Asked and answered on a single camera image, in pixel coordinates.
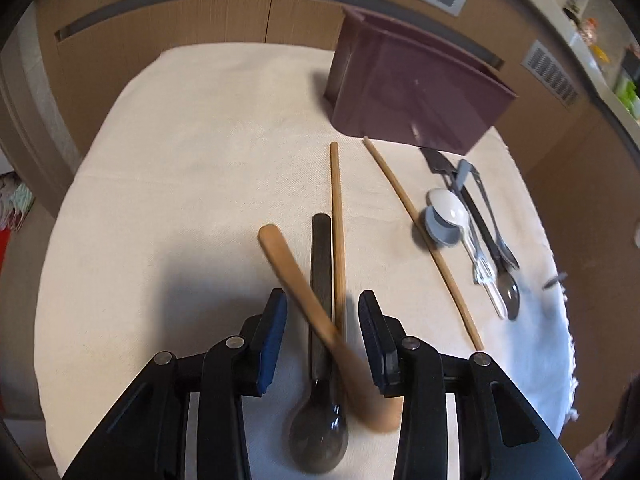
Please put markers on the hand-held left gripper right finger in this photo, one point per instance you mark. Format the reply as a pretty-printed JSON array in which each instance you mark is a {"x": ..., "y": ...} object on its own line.
[{"x": 372, "y": 340}]

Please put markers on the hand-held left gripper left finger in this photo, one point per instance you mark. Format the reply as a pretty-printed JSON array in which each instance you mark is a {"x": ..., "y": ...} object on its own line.
[{"x": 272, "y": 340}]

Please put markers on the wooden spoon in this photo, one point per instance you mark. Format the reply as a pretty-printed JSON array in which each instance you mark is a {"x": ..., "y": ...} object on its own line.
[{"x": 300, "y": 280}]

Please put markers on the wooden chopstick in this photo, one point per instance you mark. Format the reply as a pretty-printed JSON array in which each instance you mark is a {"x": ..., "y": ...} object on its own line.
[
  {"x": 335, "y": 200},
  {"x": 458, "y": 306}
]

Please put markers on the black plastic spoon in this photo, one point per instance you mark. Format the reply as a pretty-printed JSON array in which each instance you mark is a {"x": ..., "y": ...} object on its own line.
[{"x": 320, "y": 260}]

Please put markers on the grey soup spoon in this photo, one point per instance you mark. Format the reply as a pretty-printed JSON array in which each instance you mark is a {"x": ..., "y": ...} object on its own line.
[{"x": 442, "y": 236}]

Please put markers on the white plastic spoon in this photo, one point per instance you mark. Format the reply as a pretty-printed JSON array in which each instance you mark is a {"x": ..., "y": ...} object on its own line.
[{"x": 447, "y": 207}]

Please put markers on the purple utensil holder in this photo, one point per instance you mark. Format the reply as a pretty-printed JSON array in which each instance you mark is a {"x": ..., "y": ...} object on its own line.
[{"x": 400, "y": 90}]

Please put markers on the clear plastic fork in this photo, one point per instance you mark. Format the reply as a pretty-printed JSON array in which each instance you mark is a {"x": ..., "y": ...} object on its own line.
[{"x": 481, "y": 267}]

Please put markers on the cream tablecloth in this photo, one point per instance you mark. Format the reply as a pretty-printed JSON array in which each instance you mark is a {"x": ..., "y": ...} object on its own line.
[{"x": 175, "y": 185}]

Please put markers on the red box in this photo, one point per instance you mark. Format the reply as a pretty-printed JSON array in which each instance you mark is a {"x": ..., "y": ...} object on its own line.
[{"x": 3, "y": 247}]

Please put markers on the colourful patterned bag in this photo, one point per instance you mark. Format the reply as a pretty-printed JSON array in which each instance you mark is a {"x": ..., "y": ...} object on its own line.
[{"x": 15, "y": 202}]

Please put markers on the short grey cabinet vent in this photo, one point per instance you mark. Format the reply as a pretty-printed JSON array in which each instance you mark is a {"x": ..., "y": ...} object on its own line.
[{"x": 550, "y": 72}]

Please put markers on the wooden kitchen cabinet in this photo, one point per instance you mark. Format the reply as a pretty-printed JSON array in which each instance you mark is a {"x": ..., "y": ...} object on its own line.
[{"x": 200, "y": 25}]

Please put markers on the green packet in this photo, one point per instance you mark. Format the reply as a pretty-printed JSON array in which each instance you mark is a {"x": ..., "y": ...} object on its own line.
[{"x": 628, "y": 94}]

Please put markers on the speckled white countertop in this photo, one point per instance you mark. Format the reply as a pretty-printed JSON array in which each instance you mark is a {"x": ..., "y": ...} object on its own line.
[{"x": 575, "y": 42}]

